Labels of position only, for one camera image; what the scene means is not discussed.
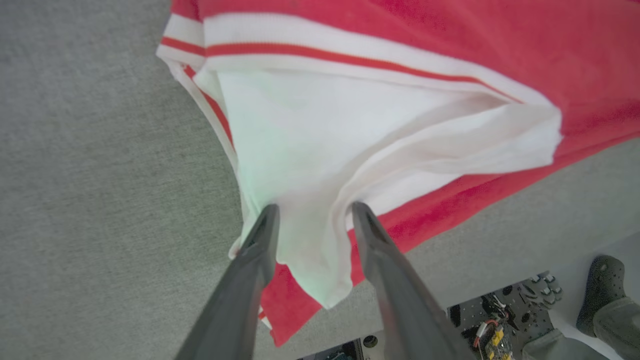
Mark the red and white jersey shirt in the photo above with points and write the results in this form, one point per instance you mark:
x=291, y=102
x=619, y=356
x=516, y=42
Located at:
x=400, y=100

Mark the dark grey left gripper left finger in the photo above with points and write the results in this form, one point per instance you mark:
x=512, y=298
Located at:
x=235, y=300

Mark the black robot base panel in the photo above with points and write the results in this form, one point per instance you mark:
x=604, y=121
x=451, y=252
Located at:
x=332, y=351

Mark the dark green clog shoe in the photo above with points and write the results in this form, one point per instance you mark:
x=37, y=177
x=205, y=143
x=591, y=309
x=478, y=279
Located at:
x=600, y=290

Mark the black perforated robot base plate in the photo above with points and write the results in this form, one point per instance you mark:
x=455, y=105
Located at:
x=520, y=305

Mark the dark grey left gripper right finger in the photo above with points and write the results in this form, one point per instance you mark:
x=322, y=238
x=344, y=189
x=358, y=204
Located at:
x=400, y=295

